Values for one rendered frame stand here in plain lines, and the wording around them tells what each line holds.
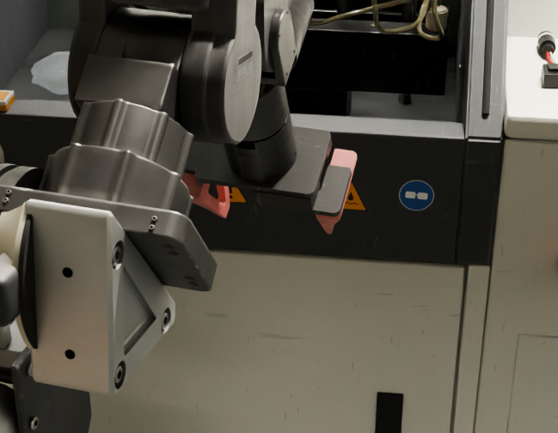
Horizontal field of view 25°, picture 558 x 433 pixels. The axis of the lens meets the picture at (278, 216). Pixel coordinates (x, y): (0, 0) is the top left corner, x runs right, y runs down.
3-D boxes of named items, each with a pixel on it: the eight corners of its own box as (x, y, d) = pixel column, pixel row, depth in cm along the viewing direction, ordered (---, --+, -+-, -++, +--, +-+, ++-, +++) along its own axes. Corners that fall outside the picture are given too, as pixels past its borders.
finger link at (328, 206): (286, 188, 113) (272, 125, 105) (364, 199, 111) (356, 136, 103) (267, 252, 109) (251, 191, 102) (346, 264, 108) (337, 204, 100)
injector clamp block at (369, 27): (174, 132, 161) (169, 21, 153) (188, 99, 170) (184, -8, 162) (440, 146, 158) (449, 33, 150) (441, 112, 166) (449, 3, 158)
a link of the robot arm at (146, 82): (66, 122, 73) (152, 134, 71) (113, -25, 76) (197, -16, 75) (112, 187, 81) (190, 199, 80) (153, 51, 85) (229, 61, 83)
